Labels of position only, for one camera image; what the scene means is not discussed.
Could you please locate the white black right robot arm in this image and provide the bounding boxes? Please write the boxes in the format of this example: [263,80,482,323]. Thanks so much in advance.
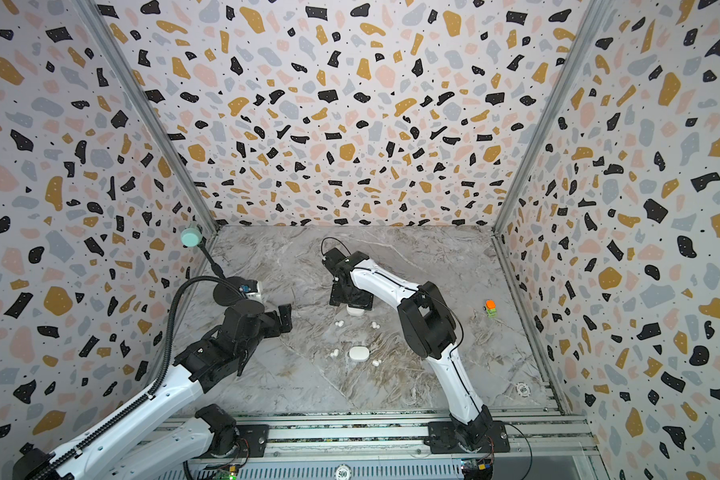
[322,248,493,450]

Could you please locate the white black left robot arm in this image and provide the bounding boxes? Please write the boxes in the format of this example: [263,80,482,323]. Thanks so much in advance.
[12,299,292,479]

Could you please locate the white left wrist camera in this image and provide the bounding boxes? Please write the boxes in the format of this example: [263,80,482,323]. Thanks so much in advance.
[239,279,263,303]

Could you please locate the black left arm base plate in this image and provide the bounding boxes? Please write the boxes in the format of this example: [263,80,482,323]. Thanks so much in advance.
[209,424,270,461]

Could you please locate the aluminium corner frame post right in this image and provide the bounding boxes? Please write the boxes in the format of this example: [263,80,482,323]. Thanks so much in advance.
[492,0,613,236]

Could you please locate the black stand with green ball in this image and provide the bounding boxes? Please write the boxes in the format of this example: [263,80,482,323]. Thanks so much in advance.
[180,226,252,307]

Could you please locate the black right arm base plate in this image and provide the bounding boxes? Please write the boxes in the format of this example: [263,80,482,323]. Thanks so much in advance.
[423,420,510,454]

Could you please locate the orange green small cube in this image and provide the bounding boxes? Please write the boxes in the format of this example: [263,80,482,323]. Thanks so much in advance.
[485,300,497,317]

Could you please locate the white earbud charging case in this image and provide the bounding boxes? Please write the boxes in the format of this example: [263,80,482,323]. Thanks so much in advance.
[346,306,365,317]

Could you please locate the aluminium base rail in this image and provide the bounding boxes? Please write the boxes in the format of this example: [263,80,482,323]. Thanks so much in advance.
[161,407,609,479]

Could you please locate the aluminium corner frame post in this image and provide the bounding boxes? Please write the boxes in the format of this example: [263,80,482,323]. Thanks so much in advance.
[72,1,218,238]
[492,0,613,236]

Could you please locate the aluminium corner frame post left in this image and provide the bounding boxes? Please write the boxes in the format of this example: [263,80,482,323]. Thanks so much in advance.
[72,1,218,238]

